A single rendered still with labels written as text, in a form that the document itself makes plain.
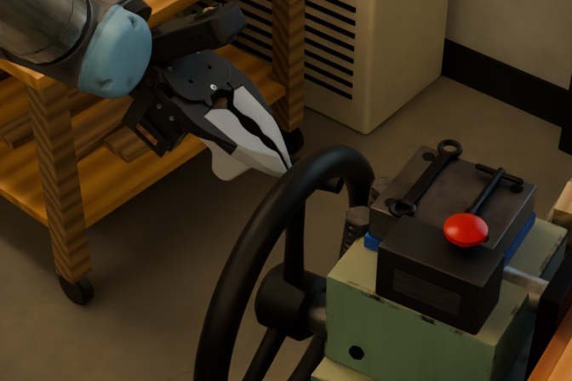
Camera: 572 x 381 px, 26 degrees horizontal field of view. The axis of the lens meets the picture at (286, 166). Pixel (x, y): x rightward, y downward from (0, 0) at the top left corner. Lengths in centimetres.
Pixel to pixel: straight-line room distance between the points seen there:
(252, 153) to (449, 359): 30
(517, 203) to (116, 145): 141
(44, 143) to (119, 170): 27
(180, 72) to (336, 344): 31
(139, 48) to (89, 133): 126
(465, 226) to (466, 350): 9
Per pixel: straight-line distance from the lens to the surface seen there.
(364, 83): 250
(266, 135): 112
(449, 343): 89
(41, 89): 188
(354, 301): 91
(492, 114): 267
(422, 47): 263
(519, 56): 264
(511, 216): 91
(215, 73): 113
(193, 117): 110
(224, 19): 106
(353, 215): 94
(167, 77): 111
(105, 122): 231
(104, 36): 100
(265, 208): 97
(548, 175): 253
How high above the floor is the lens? 160
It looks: 40 degrees down
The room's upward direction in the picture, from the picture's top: straight up
